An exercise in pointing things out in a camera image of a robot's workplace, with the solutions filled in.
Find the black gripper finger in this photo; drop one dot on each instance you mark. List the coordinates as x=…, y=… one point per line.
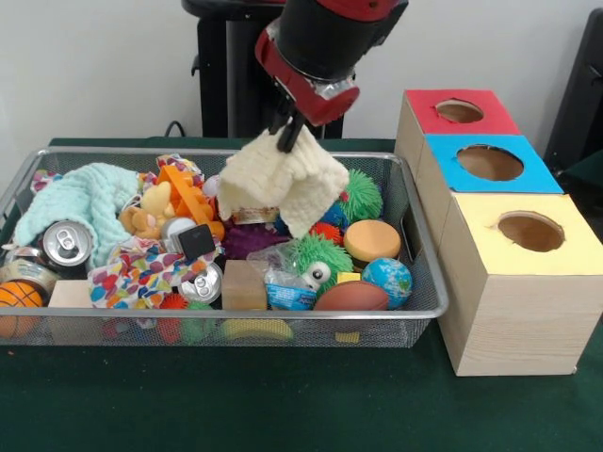
x=291, y=134
x=279, y=123

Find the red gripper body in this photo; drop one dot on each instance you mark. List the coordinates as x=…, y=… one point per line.
x=325, y=110

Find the cream waffle cloth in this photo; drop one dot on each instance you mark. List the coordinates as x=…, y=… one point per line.
x=282, y=179

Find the clear mesh bin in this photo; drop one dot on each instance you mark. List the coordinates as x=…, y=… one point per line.
x=94, y=160

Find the wooden box with three holes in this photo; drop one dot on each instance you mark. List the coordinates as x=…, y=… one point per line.
x=518, y=320

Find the orange plastic toy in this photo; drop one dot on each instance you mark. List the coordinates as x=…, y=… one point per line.
x=181, y=188

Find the dark blue labelled packet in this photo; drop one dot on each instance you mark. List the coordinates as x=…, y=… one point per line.
x=287, y=294

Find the brown toy football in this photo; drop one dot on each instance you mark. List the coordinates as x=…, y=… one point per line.
x=351, y=297

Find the silver drink can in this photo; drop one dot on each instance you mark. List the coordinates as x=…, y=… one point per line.
x=202, y=285
x=66, y=247

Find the blue globe ball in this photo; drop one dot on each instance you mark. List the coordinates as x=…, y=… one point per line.
x=387, y=282

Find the mint green cloth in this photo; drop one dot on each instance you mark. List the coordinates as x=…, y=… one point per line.
x=85, y=193

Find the colourful spotted cloth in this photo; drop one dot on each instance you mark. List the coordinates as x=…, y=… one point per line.
x=136, y=278

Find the black upright panel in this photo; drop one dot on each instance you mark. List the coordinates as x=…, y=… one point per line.
x=584, y=94

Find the dark green table cloth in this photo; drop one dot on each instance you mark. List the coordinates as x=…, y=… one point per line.
x=282, y=400
x=584, y=179

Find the plain wooden block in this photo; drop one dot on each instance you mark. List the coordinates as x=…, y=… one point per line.
x=70, y=294

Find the orange mini basketball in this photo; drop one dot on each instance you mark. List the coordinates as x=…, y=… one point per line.
x=21, y=294

